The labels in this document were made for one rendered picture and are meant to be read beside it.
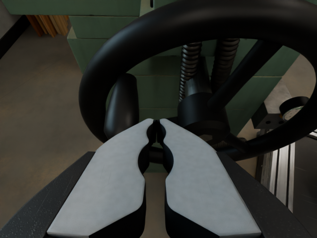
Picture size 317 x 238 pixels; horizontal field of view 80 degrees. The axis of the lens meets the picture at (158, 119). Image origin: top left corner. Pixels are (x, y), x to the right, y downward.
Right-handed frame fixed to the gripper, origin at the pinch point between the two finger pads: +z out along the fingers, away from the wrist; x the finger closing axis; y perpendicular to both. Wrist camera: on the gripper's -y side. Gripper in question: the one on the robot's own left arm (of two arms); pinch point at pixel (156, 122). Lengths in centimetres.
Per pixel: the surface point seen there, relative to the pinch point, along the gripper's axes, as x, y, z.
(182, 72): 3.4, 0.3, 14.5
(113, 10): -6.9, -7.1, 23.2
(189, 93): 4.2, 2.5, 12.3
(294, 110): 29.9, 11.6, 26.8
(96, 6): -9.4, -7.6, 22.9
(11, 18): -119, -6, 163
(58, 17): -80, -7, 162
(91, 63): -5.3, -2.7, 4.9
